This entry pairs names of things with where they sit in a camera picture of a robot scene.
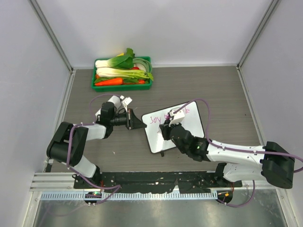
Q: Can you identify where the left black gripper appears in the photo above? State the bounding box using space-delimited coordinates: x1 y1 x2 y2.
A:
110 109 147 130

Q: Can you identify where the small whiteboard with black frame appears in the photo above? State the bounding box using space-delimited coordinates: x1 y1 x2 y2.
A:
142 102 205 154

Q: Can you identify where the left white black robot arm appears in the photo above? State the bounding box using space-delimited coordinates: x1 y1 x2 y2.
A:
46 94 147 189

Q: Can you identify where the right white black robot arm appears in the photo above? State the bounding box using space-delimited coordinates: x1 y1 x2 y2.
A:
160 123 295 189

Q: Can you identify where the green plastic tray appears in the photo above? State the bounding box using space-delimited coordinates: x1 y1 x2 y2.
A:
91 67 153 92

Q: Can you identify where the large orange carrot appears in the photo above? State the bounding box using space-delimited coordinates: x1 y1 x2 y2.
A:
94 78 123 87

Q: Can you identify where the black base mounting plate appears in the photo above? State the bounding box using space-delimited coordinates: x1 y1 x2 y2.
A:
88 171 242 194

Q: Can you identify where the green long beans bundle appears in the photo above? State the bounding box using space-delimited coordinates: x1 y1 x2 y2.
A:
133 58 152 73

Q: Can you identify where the lower bok choy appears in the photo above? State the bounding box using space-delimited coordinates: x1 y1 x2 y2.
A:
96 67 154 81

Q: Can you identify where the bok choy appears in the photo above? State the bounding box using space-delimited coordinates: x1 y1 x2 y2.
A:
96 67 154 81
95 48 135 69

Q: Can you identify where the upper bok choy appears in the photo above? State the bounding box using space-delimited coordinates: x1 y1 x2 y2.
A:
95 48 135 69

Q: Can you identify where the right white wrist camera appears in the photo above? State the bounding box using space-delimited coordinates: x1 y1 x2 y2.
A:
169 108 185 124

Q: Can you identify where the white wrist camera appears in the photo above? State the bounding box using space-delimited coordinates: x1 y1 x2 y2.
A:
169 108 185 124
119 96 132 112

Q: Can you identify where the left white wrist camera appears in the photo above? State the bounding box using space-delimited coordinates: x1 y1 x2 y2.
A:
119 96 132 112

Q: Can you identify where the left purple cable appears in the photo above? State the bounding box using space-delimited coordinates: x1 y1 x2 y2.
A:
65 94 122 204

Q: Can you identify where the purple cable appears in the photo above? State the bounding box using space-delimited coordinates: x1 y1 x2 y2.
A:
65 94 122 204
174 98 303 208

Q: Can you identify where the white slotted cable duct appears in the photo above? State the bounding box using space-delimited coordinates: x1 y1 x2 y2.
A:
40 190 217 201

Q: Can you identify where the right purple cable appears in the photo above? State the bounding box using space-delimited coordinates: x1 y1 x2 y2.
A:
174 98 303 208

